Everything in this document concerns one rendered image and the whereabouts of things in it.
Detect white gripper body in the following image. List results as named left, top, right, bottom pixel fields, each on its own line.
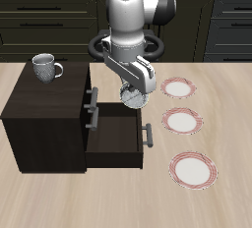
left=101, top=37, right=158, bottom=94

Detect grey patterned bowl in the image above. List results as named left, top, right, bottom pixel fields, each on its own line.
left=118, top=81, right=150, bottom=110

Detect small red-rimmed white plate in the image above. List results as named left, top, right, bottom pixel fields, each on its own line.
left=159, top=77, right=198, bottom=100

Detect medium red-rimmed white plate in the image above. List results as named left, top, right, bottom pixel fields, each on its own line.
left=160, top=107, right=205, bottom=136

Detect large red-rimmed white plate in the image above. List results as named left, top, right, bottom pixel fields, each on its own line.
left=168, top=150, right=220, bottom=192

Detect dark wooden drawer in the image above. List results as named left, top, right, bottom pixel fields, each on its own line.
left=84, top=101, right=154, bottom=170

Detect grey patterned mug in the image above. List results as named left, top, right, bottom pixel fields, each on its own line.
left=31, top=53, right=64, bottom=85

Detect dark kitchen cupboards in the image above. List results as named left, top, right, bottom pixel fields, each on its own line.
left=0, top=0, right=252, bottom=64

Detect dark wooden cabinet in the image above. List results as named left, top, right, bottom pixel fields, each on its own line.
left=0, top=61, right=100, bottom=174

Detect flat black base plate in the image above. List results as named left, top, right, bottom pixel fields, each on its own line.
left=87, top=28, right=165, bottom=61

